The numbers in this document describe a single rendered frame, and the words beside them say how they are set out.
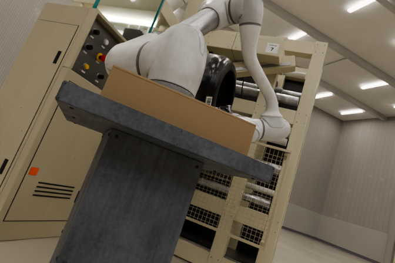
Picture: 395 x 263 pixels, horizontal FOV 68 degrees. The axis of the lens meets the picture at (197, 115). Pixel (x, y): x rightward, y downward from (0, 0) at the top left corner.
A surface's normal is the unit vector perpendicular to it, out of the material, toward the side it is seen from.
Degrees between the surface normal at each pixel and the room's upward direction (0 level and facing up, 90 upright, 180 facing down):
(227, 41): 90
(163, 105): 90
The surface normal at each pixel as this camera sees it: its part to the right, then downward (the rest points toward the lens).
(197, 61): 0.69, -0.04
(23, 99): -0.29, -0.32
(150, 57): -0.61, -0.33
